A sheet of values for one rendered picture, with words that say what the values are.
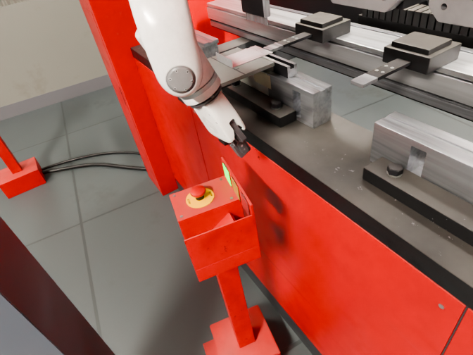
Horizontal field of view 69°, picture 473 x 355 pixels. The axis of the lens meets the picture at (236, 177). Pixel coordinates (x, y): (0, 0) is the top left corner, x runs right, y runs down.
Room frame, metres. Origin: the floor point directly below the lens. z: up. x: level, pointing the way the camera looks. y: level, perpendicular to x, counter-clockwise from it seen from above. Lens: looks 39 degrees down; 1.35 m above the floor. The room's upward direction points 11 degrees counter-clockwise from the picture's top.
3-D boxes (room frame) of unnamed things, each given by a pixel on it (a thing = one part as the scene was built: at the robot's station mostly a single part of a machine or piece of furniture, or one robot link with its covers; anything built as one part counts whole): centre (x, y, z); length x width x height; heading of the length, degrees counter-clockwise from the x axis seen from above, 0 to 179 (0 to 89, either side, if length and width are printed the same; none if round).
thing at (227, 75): (0.89, 0.01, 1.00); 0.26 x 0.18 x 0.01; 115
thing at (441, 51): (0.72, -0.41, 1.01); 0.26 x 0.12 x 0.05; 115
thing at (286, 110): (0.89, -0.09, 0.89); 0.30 x 0.05 x 0.03; 25
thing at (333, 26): (1.01, -0.27, 1.01); 0.26 x 0.12 x 0.05; 115
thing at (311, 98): (0.90, -0.15, 0.92); 0.39 x 0.06 x 0.10; 25
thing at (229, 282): (0.61, 0.08, 0.39); 0.06 x 0.06 x 0.54; 14
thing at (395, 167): (0.47, -0.29, 0.91); 0.03 x 0.03 x 0.02
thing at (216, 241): (0.61, 0.08, 0.75); 0.20 x 0.16 x 0.18; 14
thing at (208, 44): (1.45, 0.11, 0.92); 0.50 x 0.06 x 0.10; 25
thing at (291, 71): (0.92, -0.15, 0.99); 0.20 x 0.03 x 0.03; 25
